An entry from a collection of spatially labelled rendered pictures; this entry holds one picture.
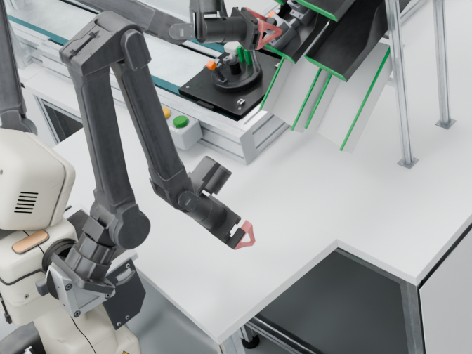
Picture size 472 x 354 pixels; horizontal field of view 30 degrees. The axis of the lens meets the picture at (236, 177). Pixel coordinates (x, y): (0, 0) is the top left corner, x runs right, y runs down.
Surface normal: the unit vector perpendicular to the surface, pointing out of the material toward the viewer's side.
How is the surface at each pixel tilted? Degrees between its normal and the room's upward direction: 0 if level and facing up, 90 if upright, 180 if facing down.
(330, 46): 25
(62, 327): 90
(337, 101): 45
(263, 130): 90
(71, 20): 0
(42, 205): 90
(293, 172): 0
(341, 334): 0
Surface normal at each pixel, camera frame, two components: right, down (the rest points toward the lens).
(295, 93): -0.69, -0.13
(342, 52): -0.51, -0.43
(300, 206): -0.20, -0.72
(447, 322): 0.72, 0.35
